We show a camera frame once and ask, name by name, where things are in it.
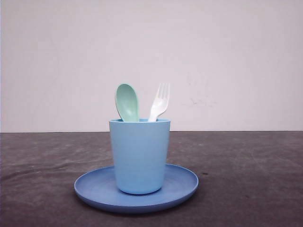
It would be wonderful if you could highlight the mint green plastic spoon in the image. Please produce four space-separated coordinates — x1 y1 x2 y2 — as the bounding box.
115 84 139 122

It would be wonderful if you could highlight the light blue plastic cup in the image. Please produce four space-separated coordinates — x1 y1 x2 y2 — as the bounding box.
109 119 170 194

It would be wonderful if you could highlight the white plastic fork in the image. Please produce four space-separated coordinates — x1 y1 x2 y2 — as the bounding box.
148 83 170 122

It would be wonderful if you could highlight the blue plastic plate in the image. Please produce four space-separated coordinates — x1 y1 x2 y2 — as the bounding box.
74 164 199 214

